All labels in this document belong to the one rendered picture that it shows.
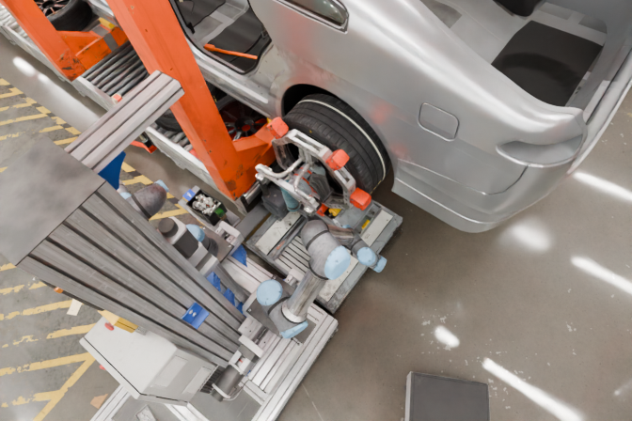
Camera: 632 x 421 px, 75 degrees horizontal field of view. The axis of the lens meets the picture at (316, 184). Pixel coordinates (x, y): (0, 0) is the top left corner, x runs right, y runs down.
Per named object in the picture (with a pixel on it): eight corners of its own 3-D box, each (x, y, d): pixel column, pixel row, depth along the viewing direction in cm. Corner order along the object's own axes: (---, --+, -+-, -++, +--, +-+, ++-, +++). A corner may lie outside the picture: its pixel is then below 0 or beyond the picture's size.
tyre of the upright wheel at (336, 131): (291, 75, 230) (310, 149, 283) (262, 102, 221) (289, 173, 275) (391, 120, 199) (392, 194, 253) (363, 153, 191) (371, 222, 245)
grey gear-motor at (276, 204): (322, 190, 314) (317, 164, 284) (286, 230, 299) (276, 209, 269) (303, 179, 321) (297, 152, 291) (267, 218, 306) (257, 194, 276)
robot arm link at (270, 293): (276, 281, 193) (271, 271, 182) (293, 304, 187) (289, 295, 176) (256, 296, 191) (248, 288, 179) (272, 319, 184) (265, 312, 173)
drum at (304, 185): (328, 179, 236) (325, 165, 224) (304, 206, 228) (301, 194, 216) (308, 167, 241) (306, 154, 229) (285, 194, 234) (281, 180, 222)
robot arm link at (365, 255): (347, 249, 188) (355, 253, 197) (363, 268, 182) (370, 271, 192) (360, 237, 187) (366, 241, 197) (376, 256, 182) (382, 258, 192)
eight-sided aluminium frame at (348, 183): (356, 214, 245) (355, 163, 199) (350, 222, 243) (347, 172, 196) (288, 170, 266) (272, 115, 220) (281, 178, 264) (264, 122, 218)
